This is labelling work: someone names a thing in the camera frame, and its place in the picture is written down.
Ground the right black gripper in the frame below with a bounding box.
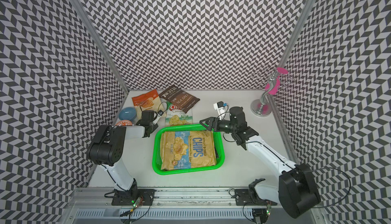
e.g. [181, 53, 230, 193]
[200, 117, 237, 133]

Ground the orange white chips bag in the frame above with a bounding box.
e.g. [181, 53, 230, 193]
[132, 89, 167, 120]

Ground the brown kettle chips bag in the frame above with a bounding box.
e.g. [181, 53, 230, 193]
[159, 85, 200, 113]

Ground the yellow blue chips bag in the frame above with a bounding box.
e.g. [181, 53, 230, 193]
[160, 130, 217, 171]

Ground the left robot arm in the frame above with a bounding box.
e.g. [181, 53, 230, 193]
[87, 110, 163, 198]

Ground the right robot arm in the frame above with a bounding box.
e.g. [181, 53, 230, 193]
[200, 107, 321, 219]

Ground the blue bowl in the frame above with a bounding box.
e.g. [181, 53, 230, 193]
[118, 107, 137, 121]

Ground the green white Chuba bag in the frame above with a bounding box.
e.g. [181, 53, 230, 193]
[165, 103, 193, 126]

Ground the silver pink mug tree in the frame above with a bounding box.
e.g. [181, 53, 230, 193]
[250, 67, 289, 117]

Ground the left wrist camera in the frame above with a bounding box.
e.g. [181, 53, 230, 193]
[153, 110, 164, 124]

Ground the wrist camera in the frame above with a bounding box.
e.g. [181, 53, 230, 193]
[213, 101, 229, 120]
[153, 110, 164, 124]

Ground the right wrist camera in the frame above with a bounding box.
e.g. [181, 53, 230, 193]
[213, 101, 229, 120]

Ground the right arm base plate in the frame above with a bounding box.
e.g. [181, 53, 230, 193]
[233, 188, 278, 206]

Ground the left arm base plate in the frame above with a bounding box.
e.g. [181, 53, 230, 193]
[111, 188, 156, 206]

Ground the aluminium front rail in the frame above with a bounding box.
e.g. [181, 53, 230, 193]
[65, 187, 324, 212]

